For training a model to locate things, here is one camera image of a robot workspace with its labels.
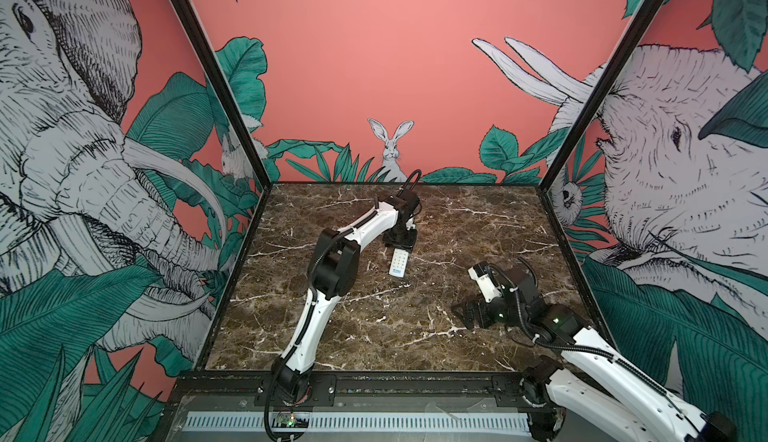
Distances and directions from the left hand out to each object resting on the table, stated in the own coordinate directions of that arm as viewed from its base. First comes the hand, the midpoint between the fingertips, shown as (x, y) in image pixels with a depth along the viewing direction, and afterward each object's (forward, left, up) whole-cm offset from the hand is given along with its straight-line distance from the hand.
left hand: (409, 244), depth 97 cm
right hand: (-23, -12, +8) cm, 27 cm away
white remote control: (-5, +4, -2) cm, 7 cm away
